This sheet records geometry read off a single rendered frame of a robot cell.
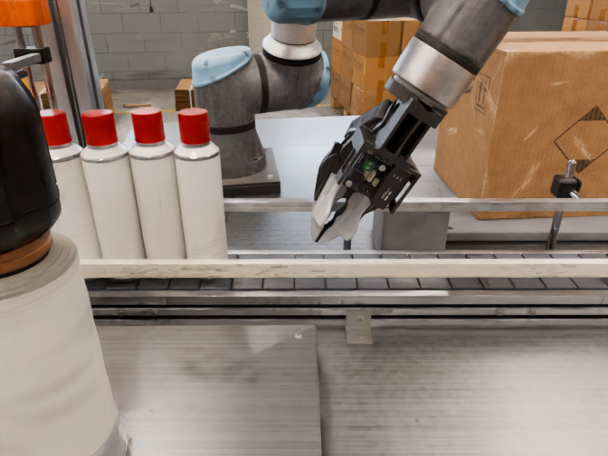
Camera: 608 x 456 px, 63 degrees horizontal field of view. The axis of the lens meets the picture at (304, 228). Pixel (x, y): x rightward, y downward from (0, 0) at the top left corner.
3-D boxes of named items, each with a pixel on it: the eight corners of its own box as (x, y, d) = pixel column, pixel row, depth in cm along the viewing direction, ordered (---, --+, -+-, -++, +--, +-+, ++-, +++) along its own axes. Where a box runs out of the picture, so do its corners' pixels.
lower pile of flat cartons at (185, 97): (175, 111, 480) (172, 89, 470) (181, 99, 528) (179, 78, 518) (242, 109, 486) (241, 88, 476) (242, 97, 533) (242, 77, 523)
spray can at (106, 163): (105, 286, 61) (69, 120, 51) (106, 264, 65) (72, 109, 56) (149, 279, 62) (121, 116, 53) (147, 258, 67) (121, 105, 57)
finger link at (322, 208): (293, 249, 57) (336, 184, 53) (293, 225, 62) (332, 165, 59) (317, 261, 58) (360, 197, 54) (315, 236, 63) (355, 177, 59)
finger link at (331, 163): (303, 194, 59) (343, 131, 55) (303, 189, 60) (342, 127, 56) (337, 213, 60) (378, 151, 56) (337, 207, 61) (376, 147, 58)
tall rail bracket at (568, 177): (553, 285, 70) (583, 175, 62) (531, 259, 76) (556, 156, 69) (575, 285, 70) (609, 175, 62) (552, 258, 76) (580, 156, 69)
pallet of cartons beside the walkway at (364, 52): (460, 137, 406) (478, 19, 365) (361, 143, 393) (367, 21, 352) (408, 103, 511) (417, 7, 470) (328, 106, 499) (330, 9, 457)
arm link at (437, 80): (406, 32, 53) (467, 71, 55) (383, 71, 55) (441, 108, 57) (422, 41, 46) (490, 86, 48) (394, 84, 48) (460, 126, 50)
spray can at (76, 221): (55, 279, 62) (11, 117, 53) (82, 259, 67) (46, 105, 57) (90, 286, 61) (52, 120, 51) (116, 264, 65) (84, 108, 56)
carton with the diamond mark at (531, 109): (476, 220, 83) (506, 51, 71) (432, 169, 105) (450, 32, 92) (647, 214, 85) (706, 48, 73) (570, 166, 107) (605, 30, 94)
